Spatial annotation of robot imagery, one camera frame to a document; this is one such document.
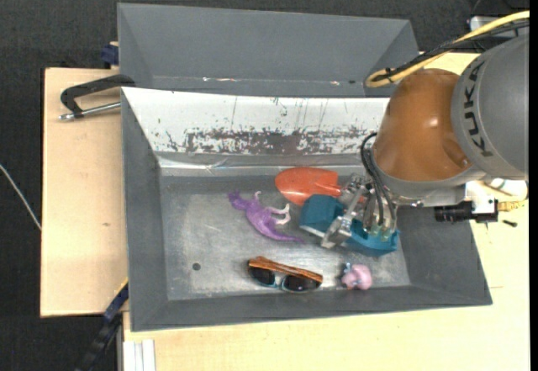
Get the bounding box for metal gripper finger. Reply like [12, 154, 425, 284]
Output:
[338, 174, 367, 205]
[320, 213, 359, 250]

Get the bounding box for teal blue plastic toy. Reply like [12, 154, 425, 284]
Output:
[298, 193, 401, 258]

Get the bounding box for orange-red toy shovel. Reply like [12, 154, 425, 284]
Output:
[274, 167, 367, 208]

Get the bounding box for pink toy animal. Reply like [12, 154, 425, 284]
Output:
[339, 262, 374, 291]

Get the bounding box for sunglasses with orange-brown arms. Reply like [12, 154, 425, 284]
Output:
[246, 256, 324, 294]

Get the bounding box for purple toy dinosaur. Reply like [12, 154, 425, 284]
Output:
[227, 189, 306, 245]

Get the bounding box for grey metal bin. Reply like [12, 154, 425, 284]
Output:
[116, 2, 494, 333]

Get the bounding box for pale wood board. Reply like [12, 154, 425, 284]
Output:
[40, 66, 129, 318]

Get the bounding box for black cylinder on white bracket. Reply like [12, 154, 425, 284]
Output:
[434, 178, 529, 225]

